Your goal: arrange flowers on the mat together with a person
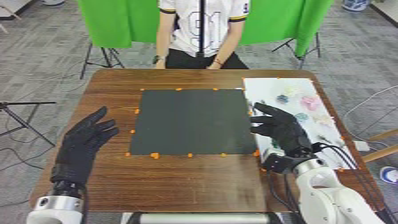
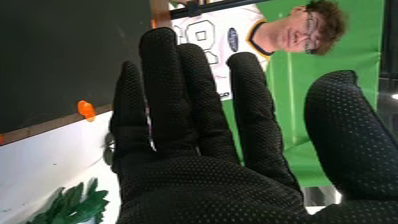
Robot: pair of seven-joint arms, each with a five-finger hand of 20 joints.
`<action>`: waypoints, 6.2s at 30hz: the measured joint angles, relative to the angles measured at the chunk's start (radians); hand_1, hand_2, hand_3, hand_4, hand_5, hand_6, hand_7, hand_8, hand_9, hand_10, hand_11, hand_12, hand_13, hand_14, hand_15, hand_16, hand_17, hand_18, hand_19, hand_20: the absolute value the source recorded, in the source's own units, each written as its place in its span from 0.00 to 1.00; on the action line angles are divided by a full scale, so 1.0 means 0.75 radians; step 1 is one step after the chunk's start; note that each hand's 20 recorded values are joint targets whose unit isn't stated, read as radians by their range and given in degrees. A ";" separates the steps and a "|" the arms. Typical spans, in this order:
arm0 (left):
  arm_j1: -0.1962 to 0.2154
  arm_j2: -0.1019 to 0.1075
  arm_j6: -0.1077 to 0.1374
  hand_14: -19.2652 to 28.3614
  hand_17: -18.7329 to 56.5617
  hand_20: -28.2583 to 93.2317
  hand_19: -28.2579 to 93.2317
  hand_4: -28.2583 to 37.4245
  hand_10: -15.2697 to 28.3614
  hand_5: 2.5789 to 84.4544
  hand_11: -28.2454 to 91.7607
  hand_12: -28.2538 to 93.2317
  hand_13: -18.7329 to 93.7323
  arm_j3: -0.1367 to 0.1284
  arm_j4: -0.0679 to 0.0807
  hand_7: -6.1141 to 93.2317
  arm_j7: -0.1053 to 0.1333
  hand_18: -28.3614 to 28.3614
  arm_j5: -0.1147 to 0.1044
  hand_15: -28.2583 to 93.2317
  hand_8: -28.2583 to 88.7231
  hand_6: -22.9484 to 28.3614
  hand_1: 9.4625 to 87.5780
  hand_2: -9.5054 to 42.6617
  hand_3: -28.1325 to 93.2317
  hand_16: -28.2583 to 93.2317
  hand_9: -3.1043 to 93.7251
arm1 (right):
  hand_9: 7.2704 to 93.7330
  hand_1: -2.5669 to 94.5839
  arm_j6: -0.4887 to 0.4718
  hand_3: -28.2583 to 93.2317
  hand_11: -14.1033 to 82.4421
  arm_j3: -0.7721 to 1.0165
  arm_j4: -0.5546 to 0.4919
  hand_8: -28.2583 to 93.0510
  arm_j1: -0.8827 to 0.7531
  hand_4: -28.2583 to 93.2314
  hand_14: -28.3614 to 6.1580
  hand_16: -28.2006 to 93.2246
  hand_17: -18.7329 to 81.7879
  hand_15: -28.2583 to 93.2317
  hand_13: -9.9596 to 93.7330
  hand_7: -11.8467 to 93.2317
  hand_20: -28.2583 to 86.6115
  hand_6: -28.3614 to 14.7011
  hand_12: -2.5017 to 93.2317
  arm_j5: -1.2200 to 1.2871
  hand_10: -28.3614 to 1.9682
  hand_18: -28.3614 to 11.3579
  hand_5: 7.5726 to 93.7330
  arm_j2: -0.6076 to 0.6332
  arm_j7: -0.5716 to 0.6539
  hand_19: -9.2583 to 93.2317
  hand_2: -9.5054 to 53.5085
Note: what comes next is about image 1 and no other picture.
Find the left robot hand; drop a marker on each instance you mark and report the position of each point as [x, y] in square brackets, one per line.
[81, 146]

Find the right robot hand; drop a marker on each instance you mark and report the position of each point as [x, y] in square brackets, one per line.
[285, 130]

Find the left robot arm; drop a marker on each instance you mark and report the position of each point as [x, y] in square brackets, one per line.
[56, 208]

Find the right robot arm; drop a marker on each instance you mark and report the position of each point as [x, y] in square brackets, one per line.
[331, 196]

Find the dark mat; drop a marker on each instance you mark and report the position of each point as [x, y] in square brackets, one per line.
[193, 121]

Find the person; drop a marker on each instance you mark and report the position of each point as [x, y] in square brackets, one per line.
[184, 30]

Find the green sprig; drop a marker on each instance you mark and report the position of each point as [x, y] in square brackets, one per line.
[276, 144]

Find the teal flower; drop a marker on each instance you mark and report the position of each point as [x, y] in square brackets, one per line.
[303, 116]

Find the pale pink flower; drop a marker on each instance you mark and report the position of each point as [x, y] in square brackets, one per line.
[324, 120]

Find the blue flower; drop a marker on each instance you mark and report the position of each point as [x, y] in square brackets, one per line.
[283, 98]

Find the black tripod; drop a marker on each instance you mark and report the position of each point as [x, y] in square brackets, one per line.
[24, 121]

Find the white sheet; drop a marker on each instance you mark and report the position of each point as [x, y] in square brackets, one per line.
[267, 88]

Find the black cloth stand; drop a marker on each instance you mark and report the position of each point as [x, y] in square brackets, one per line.
[308, 50]
[107, 58]

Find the pale grey bar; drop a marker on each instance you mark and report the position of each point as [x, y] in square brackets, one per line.
[202, 218]

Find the black pole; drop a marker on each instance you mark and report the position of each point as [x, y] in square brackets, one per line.
[202, 33]

